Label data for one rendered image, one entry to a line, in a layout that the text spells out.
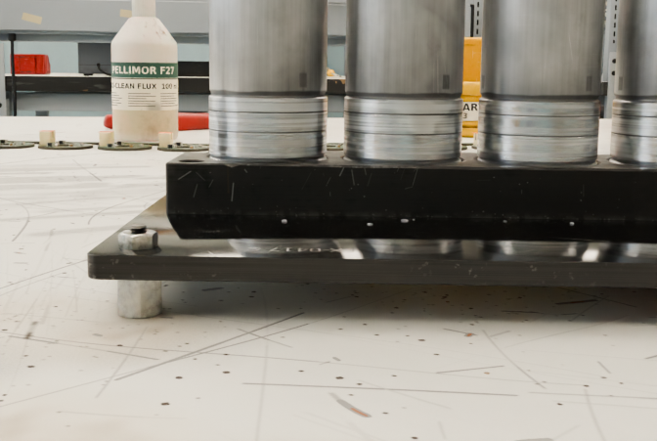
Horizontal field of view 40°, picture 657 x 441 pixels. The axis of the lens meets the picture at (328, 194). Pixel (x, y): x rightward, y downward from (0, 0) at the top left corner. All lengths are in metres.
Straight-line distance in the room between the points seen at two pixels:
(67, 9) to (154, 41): 2.06
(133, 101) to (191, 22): 2.04
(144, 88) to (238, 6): 0.29
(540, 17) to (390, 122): 0.03
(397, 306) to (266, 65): 0.05
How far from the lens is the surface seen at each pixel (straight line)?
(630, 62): 0.19
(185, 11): 2.51
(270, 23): 0.18
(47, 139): 0.44
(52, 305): 0.16
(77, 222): 0.24
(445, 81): 0.18
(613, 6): 2.81
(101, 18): 2.52
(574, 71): 0.18
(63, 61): 4.67
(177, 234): 0.16
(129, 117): 0.47
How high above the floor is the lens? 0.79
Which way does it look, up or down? 8 degrees down
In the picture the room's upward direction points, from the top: 1 degrees clockwise
